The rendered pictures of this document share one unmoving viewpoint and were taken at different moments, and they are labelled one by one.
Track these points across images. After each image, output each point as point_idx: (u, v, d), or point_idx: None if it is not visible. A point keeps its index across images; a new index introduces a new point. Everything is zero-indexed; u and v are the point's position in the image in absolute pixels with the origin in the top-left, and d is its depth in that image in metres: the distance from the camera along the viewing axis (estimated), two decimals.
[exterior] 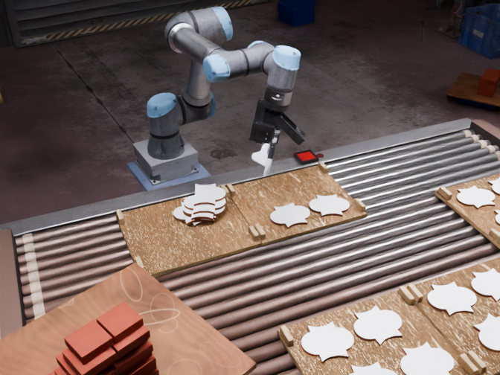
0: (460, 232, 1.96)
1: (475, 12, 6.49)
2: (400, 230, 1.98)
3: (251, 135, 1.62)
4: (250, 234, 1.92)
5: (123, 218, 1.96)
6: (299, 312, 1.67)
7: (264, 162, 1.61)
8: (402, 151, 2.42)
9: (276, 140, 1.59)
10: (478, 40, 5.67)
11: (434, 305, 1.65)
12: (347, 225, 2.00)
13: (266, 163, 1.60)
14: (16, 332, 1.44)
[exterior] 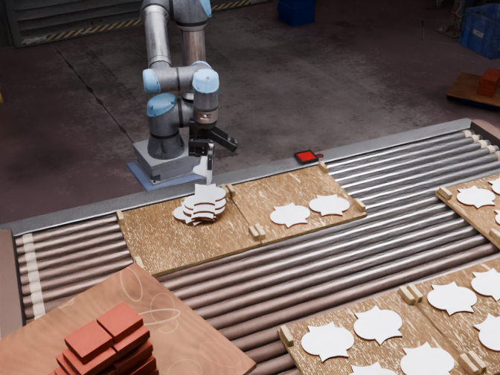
0: (460, 232, 1.96)
1: (475, 12, 6.49)
2: (400, 230, 1.98)
3: (190, 151, 1.80)
4: (250, 234, 1.92)
5: (123, 218, 1.96)
6: (299, 312, 1.67)
7: (205, 173, 1.80)
8: (402, 151, 2.42)
9: (211, 152, 1.78)
10: (478, 40, 5.67)
11: (434, 305, 1.65)
12: (347, 225, 2.00)
13: (207, 174, 1.80)
14: (16, 332, 1.44)
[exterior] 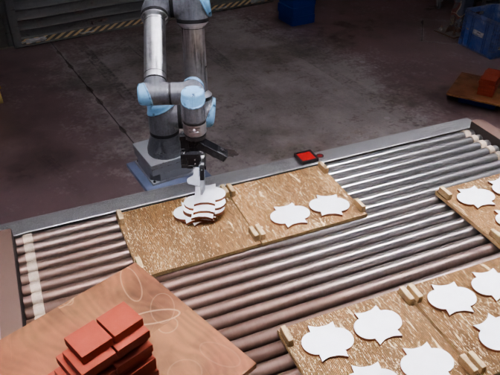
0: (460, 232, 1.96)
1: (475, 12, 6.49)
2: (400, 230, 1.98)
3: (182, 163, 1.90)
4: (250, 234, 1.92)
5: (123, 218, 1.96)
6: (299, 312, 1.67)
7: (199, 184, 1.90)
8: (402, 151, 2.42)
9: (203, 164, 1.88)
10: (478, 40, 5.67)
11: (434, 305, 1.65)
12: (347, 225, 2.00)
13: (200, 184, 1.90)
14: (16, 332, 1.44)
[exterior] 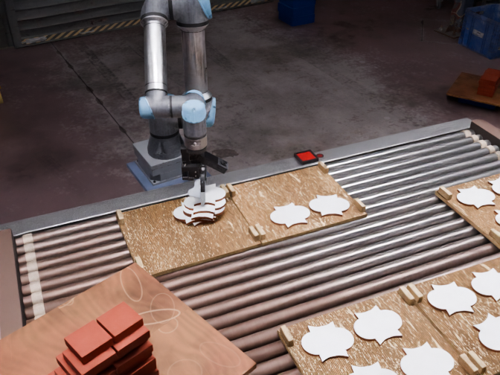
0: (460, 232, 1.96)
1: (475, 12, 6.49)
2: (400, 230, 1.98)
3: (183, 175, 1.93)
4: (250, 234, 1.92)
5: (123, 218, 1.96)
6: (299, 312, 1.67)
7: (199, 196, 1.93)
8: (402, 151, 2.42)
9: (204, 176, 1.91)
10: (478, 40, 5.67)
11: (434, 305, 1.65)
12: (347, 225, 2.00)
13: (201, 196, 1.93)
14: (16, 332, 1.44)
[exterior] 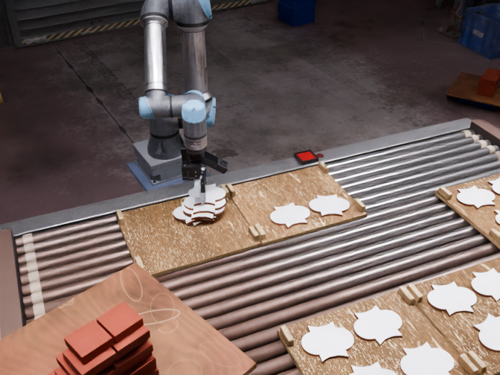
0: (460, 232, 1.96)
1: (475, 12, 6.49)
2: (400, 230, 1.98)
3: (183, 175, 1.93)
4: (250, 234, 1.92)
5: (123, 218, 1.96)
6: (299, 312, 1.67)
7: (199, 196, 1.95)
8: (402, 151, 2.42)
9: (204, 178, 1.91)
10: (478, 40, 5.67)
11: (434, 305, 1.65)
12: (347, 225, 2.00)
13: (201, 196, 1.94)
14: (16, 332, 1.44)
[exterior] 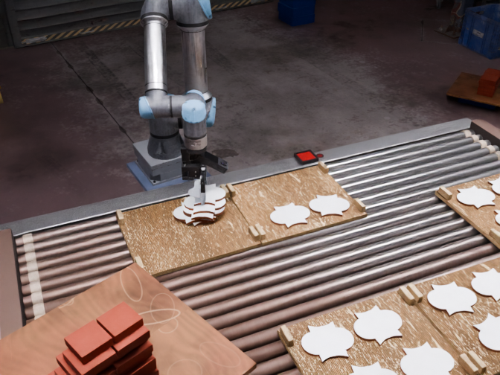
0: (460, 232, 1.96)
1: (475, 12, 6.49)
2: (400, 230, 1.98)
3: (183, 175, 1.93)
4: (250, 234, 1.92)
5: (123, 218, 1.96)
6: (299, 312, 1.67)
7: (199, 196, 1.95)
8: (402, 151, 2.42)
9: (204, 177, 1.91)
10: (478, 40, 5.67)
11: (434, 305, 1.65)
12: (347, 225, 2.00)
13: (201, 196, 1.94)
14: (16, 332, 1.44)
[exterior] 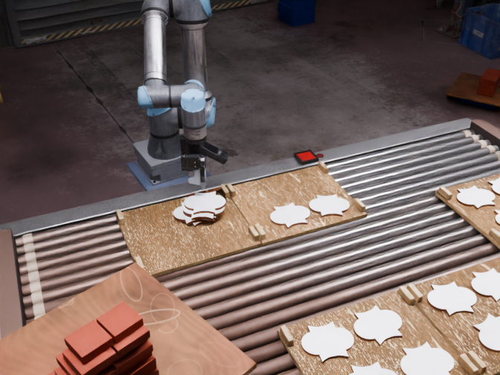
0: (460, 232, 1.96)
1: (475, 12, 6.49)
2: (400, 230, 1.98)
3: (182, 166, 1.91)
4: (250, 234, 1.92)
5: (123, 218, 1.96)
6: (299, 312, 1.67)
7: (199, 183, 1.96)
8: (402, 151, 2.42)
9: (204, 171, 1.90)
10: (478, 40, 5.67)
11: (434, 305, 1.65)
12: (347, 225, 2.00)
13: (201, 184, 1.96)
14: (16, 332, 1.44)
